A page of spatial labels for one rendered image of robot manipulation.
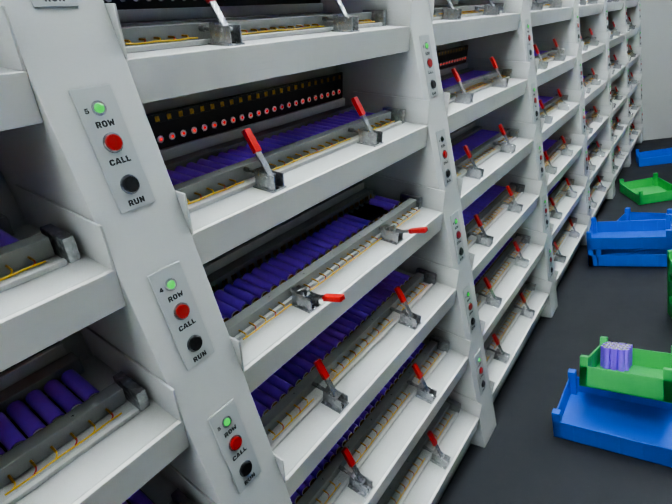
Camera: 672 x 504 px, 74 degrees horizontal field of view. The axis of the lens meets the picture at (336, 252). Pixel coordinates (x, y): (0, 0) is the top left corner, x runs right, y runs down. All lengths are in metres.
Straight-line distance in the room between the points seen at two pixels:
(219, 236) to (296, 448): 0.36
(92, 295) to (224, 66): 0.31
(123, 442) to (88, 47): 0.41
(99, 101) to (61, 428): 0.34
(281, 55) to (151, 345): 0.42
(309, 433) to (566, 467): 0.77
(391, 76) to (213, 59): 0.50
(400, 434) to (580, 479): 0.50
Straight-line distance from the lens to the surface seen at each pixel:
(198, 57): 0.59
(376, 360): 0.89
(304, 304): 0.70
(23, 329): 0.49
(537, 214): 1.74
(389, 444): 1.00
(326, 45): 0.77
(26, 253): 0.55
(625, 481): 1.35
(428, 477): 1.19
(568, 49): 2.33
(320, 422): 0.79
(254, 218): 0.61
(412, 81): 1.00
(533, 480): 1.33
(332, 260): 0.79
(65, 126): 0.50
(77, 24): 0.53
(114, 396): 0.61
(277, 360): 0.66
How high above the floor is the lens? 0.99
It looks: 19 degrees down
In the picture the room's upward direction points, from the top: 15 degrees counter-clockwise
